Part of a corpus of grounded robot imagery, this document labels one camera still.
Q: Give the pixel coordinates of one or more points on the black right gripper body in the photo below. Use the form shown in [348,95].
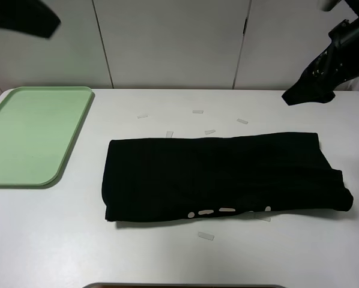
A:
[334,66]

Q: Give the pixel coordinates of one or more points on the black short sleeve t-shirt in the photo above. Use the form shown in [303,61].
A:
[156,179]

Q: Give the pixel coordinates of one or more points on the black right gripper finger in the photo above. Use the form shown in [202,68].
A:
[309,89]

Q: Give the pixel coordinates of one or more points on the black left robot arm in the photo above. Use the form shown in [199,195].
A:
[32,17]

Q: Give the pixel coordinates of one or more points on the light green plastic tray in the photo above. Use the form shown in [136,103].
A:
[38,126]

